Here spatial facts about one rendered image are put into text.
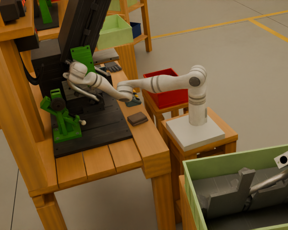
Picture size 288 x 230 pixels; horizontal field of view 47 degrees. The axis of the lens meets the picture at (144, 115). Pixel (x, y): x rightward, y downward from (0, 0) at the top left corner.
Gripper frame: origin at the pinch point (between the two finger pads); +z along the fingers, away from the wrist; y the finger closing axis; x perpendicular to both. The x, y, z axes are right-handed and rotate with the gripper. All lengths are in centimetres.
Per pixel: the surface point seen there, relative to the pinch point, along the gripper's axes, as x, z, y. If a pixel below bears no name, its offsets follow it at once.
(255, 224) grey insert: 7, -99, -80
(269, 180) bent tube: -11, -99, -72
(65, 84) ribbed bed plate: 13.7, 4.9, -1.5
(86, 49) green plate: -10.7, 3.0, -0.8
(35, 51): 7.8, 19.9, 22.6
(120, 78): -5.9, 35.3, -34.7
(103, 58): -11.7, 16.8, -13.9
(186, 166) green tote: 5, -73, -55
